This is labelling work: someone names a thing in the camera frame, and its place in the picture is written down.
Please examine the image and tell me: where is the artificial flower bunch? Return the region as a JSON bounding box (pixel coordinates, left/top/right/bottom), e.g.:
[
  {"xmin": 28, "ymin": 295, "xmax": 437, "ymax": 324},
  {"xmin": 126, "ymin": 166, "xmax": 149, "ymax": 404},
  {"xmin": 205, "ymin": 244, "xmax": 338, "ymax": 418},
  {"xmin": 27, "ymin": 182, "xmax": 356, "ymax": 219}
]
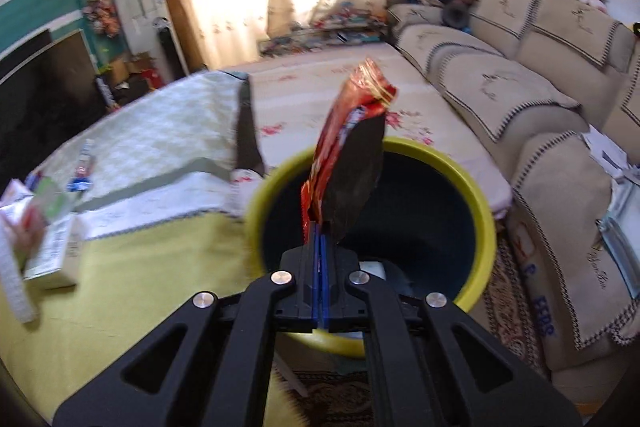
[{"xmin": 82, "ymin": 0, "xmax": 121, "ymax": 38}]

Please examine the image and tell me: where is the pink floral sheet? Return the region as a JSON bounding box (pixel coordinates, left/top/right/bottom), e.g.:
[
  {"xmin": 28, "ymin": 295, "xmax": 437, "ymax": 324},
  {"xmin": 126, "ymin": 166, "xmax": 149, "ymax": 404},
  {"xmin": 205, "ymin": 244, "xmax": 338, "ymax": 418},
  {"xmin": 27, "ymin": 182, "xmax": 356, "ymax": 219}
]
[{"xmin": 220, "ymin": 42, "xmax": 513, "ymax": 212}]

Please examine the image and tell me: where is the white carton box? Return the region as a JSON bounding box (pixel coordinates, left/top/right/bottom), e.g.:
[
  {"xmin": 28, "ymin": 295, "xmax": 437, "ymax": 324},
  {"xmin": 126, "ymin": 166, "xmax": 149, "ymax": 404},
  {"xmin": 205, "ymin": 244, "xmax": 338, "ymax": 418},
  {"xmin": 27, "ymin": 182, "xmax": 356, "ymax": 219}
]
[{"xmin": 22, "ymin": 212, "xmax": 83, "ymax": 290}]

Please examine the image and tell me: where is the row of books and toys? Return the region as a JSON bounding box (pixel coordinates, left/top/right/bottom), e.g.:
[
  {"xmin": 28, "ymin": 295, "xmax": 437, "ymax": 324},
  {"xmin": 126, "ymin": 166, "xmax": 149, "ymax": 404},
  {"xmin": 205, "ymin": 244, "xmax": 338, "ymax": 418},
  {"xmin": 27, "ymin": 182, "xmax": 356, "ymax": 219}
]
[{"xmin": 257, "ymin": 4, "xmax": 396, "ymax": 58}]

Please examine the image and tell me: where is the toothpaste tube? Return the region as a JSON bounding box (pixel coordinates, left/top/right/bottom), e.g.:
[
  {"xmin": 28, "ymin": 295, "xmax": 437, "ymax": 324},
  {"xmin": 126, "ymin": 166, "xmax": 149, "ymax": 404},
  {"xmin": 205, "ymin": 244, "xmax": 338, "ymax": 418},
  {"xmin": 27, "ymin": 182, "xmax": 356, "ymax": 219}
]
[{"xmin": 67, "ymin": 139, "xmax": 97, "ymax": 192}]

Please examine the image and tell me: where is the black television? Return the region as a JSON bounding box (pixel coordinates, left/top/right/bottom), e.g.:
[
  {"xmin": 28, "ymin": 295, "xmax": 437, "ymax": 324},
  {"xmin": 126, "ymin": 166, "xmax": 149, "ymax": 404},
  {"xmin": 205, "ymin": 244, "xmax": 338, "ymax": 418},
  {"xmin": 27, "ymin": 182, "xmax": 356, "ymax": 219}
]
[{"xmin": 0, "ymin": 29, "xmax": 108, "ymax": 168}]

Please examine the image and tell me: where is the pile of cardboard boxes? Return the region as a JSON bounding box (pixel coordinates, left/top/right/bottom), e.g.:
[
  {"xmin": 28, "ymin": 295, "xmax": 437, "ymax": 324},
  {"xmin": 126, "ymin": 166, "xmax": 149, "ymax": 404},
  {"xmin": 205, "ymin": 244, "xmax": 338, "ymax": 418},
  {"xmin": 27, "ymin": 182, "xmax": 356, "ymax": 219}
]
[{"xmin": 97, "ymin": 54, "xmax": 166, "ymax": 108}]

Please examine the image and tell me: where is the black tower fan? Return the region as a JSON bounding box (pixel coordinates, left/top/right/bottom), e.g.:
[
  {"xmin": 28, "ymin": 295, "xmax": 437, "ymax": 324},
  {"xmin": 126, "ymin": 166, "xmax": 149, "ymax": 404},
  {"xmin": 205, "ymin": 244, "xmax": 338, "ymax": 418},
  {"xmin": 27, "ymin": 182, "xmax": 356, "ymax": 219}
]
[{"xmin": 154, "ymin": 17, "xmax": 186, "ymax": 78}]

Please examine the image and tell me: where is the red snack bag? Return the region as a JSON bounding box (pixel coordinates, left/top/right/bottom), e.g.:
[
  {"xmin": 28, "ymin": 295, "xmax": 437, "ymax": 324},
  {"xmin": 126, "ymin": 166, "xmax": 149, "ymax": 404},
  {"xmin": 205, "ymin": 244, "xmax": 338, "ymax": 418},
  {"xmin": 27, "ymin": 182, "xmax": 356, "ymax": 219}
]
[{"xmin": 300, "ymin": 58, "xmax": 399, "ymax": 244}]

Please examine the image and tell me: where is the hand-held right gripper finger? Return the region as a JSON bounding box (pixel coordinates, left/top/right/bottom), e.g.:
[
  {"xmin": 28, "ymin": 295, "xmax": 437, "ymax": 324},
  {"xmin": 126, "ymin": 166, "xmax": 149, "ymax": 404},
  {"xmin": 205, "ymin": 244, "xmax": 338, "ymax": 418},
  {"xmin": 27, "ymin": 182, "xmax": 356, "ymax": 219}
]
[
  {"xmin": 320, "ymin": 223, "xmax": 584, "ymax": 427},
  {"xmin": 52, "ymin": 221, "xmax": 321, "ymax": 427}
]

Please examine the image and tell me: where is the green white zigzag cloth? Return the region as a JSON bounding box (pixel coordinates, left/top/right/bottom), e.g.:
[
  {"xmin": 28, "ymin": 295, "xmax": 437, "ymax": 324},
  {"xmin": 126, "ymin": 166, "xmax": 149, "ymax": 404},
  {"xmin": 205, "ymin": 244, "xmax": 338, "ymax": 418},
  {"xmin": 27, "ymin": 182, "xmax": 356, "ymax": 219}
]
[{"xmin": 30, "ymin": 69, "xmax": 271, "ymax": 238}]

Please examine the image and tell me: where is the beige sofa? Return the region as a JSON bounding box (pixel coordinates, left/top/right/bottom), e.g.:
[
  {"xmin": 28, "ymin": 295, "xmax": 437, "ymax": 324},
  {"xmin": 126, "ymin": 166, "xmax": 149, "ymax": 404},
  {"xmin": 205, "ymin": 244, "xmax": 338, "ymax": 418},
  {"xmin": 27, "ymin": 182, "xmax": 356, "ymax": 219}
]
[{"xmin": 387, "ymin": 0, "xmax": 640, "ymax": 373}]

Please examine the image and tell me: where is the yellow trash bin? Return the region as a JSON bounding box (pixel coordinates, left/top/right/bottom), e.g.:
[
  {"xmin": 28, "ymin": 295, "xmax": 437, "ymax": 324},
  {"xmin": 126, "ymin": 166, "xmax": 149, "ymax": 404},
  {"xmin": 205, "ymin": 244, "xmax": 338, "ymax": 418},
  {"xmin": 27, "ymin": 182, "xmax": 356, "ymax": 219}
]
[{"xmin": 246, "ymin": 138, "xmax": 497, "ymax": 358}]

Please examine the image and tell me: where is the green white box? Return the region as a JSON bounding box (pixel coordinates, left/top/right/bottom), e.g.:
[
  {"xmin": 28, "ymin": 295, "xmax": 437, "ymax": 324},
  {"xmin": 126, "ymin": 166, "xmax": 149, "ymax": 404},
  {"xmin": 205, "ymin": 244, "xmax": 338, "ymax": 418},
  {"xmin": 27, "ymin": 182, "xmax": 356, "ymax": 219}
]
[{"xmin": 30, "ymin": 177, "xmax": 68, "ymax": 228}]

